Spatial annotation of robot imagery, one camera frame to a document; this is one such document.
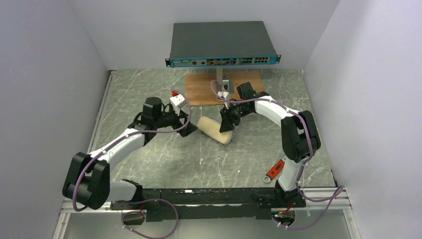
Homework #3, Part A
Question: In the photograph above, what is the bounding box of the beige umbrella case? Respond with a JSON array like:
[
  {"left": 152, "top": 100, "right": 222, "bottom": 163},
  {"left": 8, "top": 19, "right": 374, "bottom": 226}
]
[{"left": 197, "top": 116, "right": 233, "bottom": 144}]

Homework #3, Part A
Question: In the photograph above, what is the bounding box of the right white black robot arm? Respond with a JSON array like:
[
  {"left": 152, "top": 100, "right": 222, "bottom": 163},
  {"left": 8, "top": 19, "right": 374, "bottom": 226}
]
[{"left": 214, "top": 82, "right": 321, "bottom": 207}]

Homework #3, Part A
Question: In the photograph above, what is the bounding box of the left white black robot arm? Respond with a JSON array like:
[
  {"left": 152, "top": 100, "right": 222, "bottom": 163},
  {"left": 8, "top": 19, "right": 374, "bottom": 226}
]
[{"left": 62, "top": 91, "right": 198, "bottom": 212}]

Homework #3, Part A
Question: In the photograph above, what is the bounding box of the wooden base board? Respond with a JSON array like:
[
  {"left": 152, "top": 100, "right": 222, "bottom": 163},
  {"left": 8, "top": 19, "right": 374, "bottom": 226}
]
[{"left": 185, "top": 71, "right": 265, "bottom": 106}]

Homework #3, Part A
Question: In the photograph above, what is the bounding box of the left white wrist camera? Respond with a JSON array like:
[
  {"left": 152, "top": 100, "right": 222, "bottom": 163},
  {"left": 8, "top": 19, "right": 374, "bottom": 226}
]
[{"left": 169, "top": 91, "right": 187, "bottom": 115}]

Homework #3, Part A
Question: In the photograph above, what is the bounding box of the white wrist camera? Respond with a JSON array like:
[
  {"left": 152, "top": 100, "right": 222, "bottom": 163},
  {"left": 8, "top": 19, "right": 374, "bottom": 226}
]
[
  {"left": 169, "top": 91, "right": 187, "bottom": 115},
  {"left": 217, "top": 91, "right": 231, "bottom": 101}
]

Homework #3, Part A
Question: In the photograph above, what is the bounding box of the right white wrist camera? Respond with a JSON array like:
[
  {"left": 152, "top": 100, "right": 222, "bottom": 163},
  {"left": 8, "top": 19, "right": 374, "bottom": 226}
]
[{"left": 217, "top": 91, "right": 231, "bottom": 101}]

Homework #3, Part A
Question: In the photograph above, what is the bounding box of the grey metal stand post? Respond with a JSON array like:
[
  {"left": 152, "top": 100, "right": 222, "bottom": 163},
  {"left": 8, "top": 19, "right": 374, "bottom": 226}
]
[{"left": 215, "top": 66, "right": 234, "bottom": 94}]

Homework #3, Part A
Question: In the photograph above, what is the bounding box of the red handled adjustable wrench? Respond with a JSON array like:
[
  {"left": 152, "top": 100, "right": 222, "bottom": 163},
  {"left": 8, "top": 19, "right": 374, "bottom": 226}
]
[{"left": 263, "top": 159, "right": 285, "bottom": 183}]

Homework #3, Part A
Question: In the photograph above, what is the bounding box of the teal grey network switch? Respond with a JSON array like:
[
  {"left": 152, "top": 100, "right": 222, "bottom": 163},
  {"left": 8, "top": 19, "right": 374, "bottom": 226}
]
[{"left": 165, "top": 21, "right": 281, "bottom": 68}]

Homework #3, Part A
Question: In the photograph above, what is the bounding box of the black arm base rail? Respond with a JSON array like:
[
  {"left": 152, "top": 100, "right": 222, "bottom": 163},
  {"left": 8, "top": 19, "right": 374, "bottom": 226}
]
[{"left": 110, "top": 187, "right": 306, "bottom": 222}]

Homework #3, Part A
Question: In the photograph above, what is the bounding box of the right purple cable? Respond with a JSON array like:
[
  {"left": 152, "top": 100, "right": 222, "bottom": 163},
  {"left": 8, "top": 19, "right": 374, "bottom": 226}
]
[{"left": 210, "top": 79, "right": 345, "bottom": 231}]

